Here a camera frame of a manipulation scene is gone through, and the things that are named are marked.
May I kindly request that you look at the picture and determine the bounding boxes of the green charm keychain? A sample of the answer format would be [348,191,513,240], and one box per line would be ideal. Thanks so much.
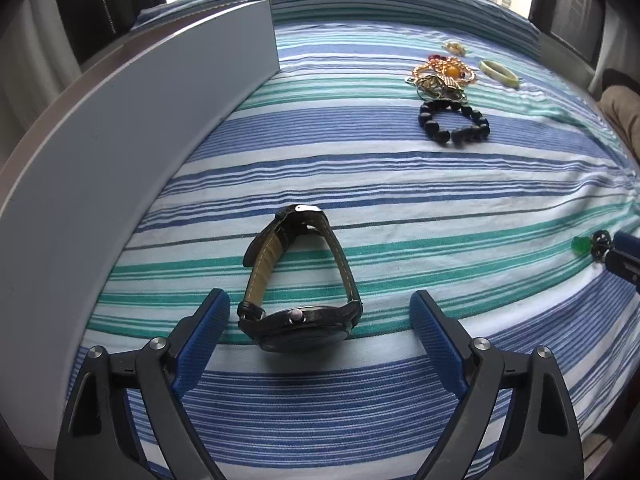
[570,230,613,262]

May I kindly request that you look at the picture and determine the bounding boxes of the black bead bracelet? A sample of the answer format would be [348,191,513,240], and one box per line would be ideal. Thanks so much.
[418,97,492,149]

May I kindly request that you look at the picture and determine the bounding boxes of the beige folded blanket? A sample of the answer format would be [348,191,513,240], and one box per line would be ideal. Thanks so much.
[598,84,640,157]

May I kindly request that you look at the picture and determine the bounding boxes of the black leather wristwatch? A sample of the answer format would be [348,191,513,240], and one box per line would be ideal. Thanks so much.
[236,204,363,354]

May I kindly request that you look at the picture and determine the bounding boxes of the purple dark clothing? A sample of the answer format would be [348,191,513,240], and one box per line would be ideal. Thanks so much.
[601,68,640,94]

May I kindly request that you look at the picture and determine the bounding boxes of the amber bead necklace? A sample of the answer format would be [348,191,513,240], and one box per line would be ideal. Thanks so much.
[410,55,478,86]

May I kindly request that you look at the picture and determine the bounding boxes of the white curtain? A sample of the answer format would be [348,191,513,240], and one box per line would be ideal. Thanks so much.
[1,0,81,142]
[589,3,639,100]

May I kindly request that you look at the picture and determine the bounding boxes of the white curtain left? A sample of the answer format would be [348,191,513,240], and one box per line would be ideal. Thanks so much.
[1,0,81,142]

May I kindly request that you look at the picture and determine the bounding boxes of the grey open storage box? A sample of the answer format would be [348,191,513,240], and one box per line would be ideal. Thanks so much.
[1,0,279,448]

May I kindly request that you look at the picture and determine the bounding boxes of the white curtain right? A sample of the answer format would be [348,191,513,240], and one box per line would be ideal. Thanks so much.
[589,3,639,100]

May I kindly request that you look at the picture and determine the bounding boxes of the blue green striped bedsheet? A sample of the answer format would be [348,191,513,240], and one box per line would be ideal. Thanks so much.
[80,0,639,479]

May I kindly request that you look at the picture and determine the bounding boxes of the silver rings lattice pendant necklace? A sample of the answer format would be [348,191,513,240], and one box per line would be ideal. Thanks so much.
[406,72,470,106]

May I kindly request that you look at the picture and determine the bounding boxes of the pale green jade bangle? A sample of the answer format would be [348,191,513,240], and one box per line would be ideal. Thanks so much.
[480,60,520,89]

